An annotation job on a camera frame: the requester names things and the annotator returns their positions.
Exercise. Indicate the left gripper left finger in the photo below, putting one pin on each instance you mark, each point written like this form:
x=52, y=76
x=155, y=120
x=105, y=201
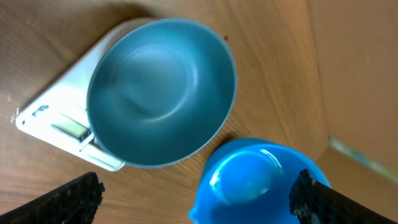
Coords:
x=75, y=202

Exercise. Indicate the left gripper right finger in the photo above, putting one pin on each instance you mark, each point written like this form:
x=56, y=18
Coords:
x=312, y=202

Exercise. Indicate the blue plastic measuring scoop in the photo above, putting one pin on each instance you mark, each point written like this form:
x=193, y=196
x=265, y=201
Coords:
x=248, y=180

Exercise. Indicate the white digital kitchen scale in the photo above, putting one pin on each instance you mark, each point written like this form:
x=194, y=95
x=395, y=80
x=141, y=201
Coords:
x=58, y=116

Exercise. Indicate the teal round bowl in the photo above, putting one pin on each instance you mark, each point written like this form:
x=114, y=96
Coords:
x=162, y=92

